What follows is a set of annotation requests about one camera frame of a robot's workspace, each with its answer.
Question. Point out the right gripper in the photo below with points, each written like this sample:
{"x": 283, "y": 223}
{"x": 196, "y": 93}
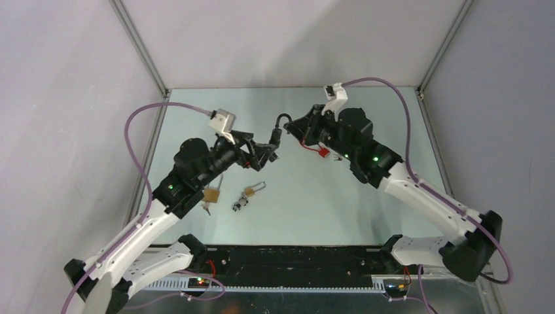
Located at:
{"x": 309, "y": 125}

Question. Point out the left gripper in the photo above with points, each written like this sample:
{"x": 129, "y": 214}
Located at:
{"x": 258, "y": 153}

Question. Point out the black Kaijing padlock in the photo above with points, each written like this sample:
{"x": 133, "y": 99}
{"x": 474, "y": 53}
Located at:
{"x": 275, "y": 138}

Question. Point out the red cable lock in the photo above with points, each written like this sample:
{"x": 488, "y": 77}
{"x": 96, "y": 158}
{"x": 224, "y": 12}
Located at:
{"x": 320, "y": 149}

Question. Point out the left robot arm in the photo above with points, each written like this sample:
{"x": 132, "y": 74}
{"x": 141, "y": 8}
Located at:
{"x": 110, "y": 278}

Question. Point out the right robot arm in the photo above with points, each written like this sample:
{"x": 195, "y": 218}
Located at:
{"x": 469, "y": 238}

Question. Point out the small brass padlock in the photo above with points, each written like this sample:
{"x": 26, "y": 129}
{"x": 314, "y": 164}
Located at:
{"x": 250, "y": 191}

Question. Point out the small padlock keys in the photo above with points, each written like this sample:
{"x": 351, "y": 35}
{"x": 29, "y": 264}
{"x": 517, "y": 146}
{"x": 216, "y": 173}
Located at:
{"x": 240, "y": 204}

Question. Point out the large brass padlock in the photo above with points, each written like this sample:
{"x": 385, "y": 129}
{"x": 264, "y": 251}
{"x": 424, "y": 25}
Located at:
{"x": 212, "y": 193}

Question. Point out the large padlock keys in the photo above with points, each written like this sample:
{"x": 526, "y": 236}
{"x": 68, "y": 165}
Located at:
{"x": 206, "y": 208}

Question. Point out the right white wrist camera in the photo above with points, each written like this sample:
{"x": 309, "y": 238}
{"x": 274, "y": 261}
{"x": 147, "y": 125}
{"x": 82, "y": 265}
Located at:
{"x": 336, "y": 98}

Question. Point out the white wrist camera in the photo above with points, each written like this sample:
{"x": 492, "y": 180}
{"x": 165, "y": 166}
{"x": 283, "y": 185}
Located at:
{"x": 336, "y": 98}
{"x": 222, "y": 122}

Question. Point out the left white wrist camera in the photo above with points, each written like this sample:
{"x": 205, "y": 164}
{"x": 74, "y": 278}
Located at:
{"x": 222, "y": 122}

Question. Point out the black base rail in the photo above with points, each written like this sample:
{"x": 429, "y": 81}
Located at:
{"x": 297, "y": 267}

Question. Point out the aluminium frame post left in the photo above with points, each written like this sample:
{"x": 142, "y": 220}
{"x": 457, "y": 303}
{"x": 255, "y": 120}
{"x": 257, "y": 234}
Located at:
{"x": 123, "y": 14}

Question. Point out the aluminium frame post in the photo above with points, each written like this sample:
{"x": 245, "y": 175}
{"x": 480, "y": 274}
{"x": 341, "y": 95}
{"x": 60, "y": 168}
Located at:
{"x": 461, "y": 16}
{"x": 123, "y": 14}

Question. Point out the aluminium frame post right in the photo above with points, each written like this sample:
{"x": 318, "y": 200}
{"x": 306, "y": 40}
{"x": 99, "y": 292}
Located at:
{"x": 461, "y": 16}

